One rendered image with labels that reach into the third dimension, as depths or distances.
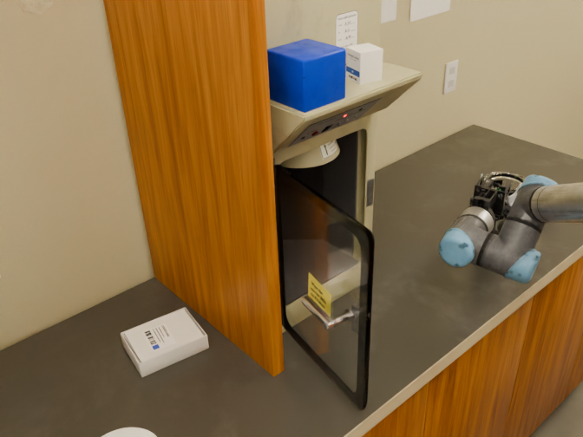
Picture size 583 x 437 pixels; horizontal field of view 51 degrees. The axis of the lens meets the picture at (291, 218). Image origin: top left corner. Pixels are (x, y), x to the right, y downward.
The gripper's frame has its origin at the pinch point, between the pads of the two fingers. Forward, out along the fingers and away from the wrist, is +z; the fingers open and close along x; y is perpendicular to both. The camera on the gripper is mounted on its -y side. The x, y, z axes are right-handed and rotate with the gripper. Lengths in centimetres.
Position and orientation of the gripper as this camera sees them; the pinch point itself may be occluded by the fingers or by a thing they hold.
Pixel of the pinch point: (503, 190)
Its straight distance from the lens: 162.9
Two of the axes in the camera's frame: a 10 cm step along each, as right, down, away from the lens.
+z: 5.5, -4.6, 7.0
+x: -8.3, -2.6, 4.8
